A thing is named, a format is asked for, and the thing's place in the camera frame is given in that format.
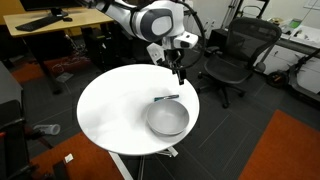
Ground green and white device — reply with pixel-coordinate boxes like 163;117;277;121
287;18;303;30

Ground black keyboard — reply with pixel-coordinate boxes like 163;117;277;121
14;15;64;33

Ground white side counter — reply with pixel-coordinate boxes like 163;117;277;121
256;24;320;94

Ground black mesh office chair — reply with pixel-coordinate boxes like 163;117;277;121
197;16;283;109

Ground black chair with red trim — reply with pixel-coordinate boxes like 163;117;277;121
0;99;71;180

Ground black box under counter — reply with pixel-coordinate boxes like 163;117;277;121
209;28;231;51

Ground clear plastic cup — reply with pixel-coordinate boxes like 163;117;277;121
32;123;62;136

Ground black computer monitor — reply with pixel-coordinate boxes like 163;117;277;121
19;0;83;18

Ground grey flat floor box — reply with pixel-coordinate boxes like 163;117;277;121
54;71;75;84

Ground small white card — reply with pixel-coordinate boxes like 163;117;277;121
64;152;75;164

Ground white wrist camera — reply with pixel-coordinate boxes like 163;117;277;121
172;31;200;50

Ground teal marker pen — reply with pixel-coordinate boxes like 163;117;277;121
153;94;180;102

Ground light wooden desk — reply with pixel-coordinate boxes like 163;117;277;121
3;6;116;38

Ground tangled floor cables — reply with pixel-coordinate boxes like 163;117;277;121
49;44;93;75

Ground black metal stand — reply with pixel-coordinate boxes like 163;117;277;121
221;0;271;29

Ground white table base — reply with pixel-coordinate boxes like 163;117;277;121
109;145;179;180

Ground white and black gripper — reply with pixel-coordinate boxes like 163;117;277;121
146;41;186;86

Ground black electric scooter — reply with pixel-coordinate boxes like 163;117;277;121
265;49;320;108

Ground grey cabinet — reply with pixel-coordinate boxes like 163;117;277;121
0;60;24;107

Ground grey bowl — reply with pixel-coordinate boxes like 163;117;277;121
145;99;191;137

